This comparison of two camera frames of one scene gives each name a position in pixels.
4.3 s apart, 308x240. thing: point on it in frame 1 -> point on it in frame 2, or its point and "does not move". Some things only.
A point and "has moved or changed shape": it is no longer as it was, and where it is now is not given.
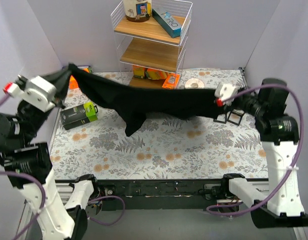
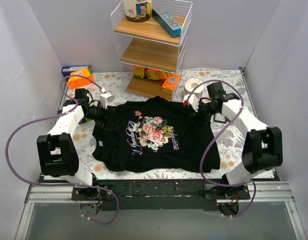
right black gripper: x=236 y=99 -> x=200 y=109
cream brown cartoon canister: x=137 y=11 does not move
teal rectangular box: x=172 y=27 does not move
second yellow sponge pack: x=155 y=74 does not move
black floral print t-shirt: x=138 y=106 has moved or changed shape
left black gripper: x=58 y=83 -> x=103 y=116
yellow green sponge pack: x=138 y=72 does not move
